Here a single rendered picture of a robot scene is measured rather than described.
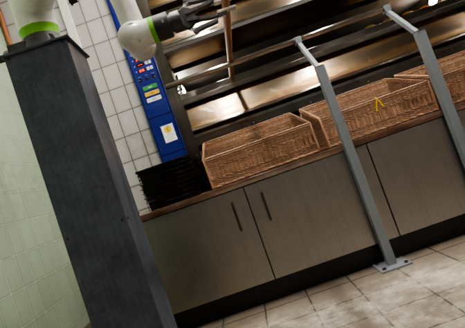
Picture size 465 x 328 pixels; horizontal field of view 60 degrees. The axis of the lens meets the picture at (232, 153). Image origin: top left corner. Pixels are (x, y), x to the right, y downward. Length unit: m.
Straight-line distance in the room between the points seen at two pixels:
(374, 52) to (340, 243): 1.22
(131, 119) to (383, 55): 1.56
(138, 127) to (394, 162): 1.46
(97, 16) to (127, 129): 0.72
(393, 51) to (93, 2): 1.85
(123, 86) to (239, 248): 1.25
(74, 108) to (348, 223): 1.27
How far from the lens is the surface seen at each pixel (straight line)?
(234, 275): 1.95
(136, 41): 1.50
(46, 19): 1.52
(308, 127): 1.98
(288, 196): 1.90
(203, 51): 2.52
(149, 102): 2.50
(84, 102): 1.35
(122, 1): 1.69
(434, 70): 2.07
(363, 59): 2.61
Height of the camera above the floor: 0.62
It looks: 3 degrees up
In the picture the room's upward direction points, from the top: 19 degrees counter-clockwise
